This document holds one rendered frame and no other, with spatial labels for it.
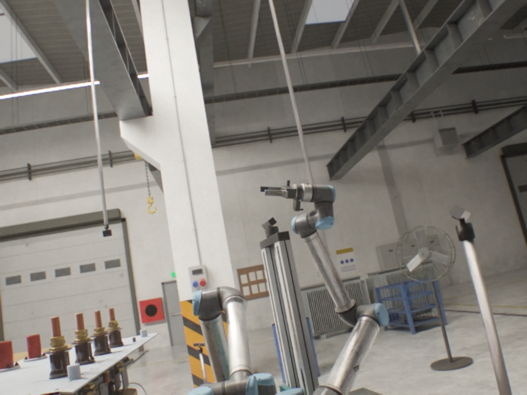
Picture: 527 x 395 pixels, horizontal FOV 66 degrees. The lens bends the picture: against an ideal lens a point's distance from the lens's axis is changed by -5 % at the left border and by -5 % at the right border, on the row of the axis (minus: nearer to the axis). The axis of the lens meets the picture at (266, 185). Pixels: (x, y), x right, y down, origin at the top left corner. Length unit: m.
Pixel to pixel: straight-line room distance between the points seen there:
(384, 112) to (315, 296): 4.94
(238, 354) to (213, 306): 0.39
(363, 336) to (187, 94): 6.31
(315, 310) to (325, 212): 8.23
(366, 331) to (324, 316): 8.10
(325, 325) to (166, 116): 5.93
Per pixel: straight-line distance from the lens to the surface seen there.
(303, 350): 2.08
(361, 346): 2.07
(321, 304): 10.25
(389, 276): 10.86
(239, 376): 1.68
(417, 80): 9.83
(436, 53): 9.15
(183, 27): 8.50
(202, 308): 2.08
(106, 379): 2.22
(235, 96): 11.82
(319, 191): 2.07
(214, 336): 2.17
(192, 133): 7.49
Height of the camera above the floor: 1.56
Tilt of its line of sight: 12 degrees up
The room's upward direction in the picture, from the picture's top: 11 degrees counter-clockwise
